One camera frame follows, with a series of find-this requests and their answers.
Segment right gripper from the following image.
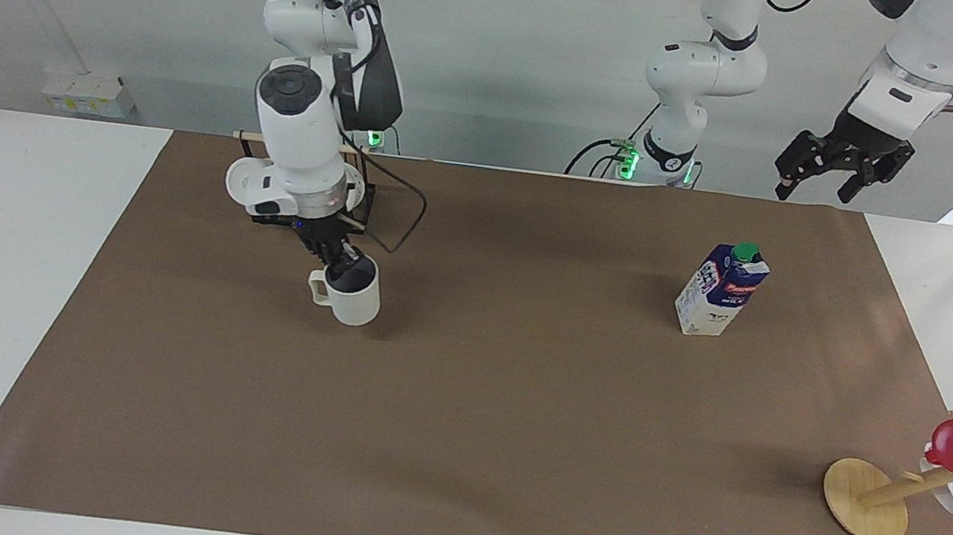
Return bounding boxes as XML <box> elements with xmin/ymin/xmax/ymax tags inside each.
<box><xmin>285</xmin><ymin>212</ymin><xmax>377</xmax><ymax>285</ymax></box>

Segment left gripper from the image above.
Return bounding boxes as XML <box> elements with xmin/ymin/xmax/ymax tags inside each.
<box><xmin>770</xmin><ymin>102</ymin><xmax>920</xmax><ymax>215</ymax></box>

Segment white cup with handle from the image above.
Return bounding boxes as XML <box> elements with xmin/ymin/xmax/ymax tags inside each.
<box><xmin>304</xmin><ymin>248</ymin><xmax>387</xmax><ymax>330</ymax></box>

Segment blue and white milk carton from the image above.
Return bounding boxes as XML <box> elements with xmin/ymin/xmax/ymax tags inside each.
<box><xmin>671</xmin><ymin>234</ymin><xmax>774</xmax><ymax>344</ymax></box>

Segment black rack with wooden rods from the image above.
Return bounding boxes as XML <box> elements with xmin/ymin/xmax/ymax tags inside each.
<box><xmin>222</xmin><ymin>127</ymin><xmax>385</xmax><ymax>241</ymax></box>

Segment wooden mug stand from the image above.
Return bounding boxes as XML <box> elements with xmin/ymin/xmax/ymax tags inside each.
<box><xmin>817</xmin><ymin>396</ymin><xmax>953</xmax><ymax>535</ymax></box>

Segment white wall socket box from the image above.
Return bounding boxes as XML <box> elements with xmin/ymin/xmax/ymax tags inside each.
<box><xmin>38</xmin><ymin>67</ymin><xmax>139</xmax><ymax>122</ymax></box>

